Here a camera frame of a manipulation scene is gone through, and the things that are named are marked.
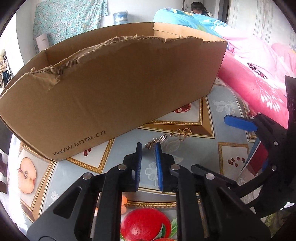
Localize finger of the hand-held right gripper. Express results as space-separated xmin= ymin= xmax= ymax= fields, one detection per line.
xmin=191 ymin=164 xmax=263 ymax=204
xmin=224 ymin=112 xmax=287 ymax=149

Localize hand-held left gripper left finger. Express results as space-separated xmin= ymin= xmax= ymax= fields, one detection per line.
xmin=26 ymin=142 xmax=142 ymax=241

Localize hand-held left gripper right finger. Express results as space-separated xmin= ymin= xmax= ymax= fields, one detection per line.
xmin=155 ymin=142 xmax=271 ymax=241

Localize gold ring ornament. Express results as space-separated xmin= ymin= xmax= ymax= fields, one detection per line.
xmin=171 ymin=128 xmax=192 ymax=141

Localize torn brown cardboard box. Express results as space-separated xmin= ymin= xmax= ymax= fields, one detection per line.
xmin=0 ymin=22 xmax=228 ymax=161

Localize fruit print tablecloth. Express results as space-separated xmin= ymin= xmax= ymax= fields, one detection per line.
xmin=7 ymin=77 xmax=289 ymax=241

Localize pink floral quilt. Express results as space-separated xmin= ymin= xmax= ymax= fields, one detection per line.
xmin=217 ymin=32 xmax=296 ymax=130

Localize white wardrobe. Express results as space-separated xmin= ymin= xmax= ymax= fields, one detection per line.
xmin=228 ymin=0 xmax=296 ymax=50

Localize blue quilt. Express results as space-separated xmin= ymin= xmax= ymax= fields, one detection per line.
xmin=154 ymin=8 xmax=228 ymax=40

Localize blue water jug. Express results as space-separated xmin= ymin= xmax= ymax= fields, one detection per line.
xmin=113 ymin=10 xmax=129 ymax=25

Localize white rolled sheet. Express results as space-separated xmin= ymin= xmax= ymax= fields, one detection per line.
xmin=36 ymin=34 xmax=49 ymax=52

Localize teal floral curtain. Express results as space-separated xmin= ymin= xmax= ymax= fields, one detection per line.
xmin=33 ymin=0 xmax=108 ymax=48

